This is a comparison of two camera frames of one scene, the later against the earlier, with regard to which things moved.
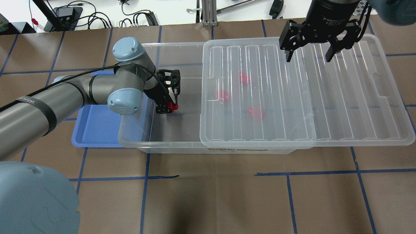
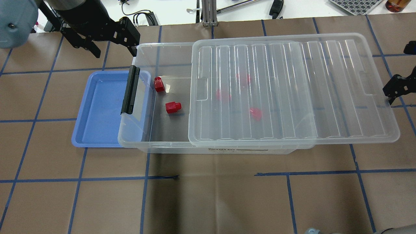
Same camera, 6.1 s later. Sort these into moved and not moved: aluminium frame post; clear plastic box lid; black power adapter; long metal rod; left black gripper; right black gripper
Moved: left black gripper; right black gripper; clear plastic box lid
Not moved: black power adapter; long metal rod; aluminium frame post
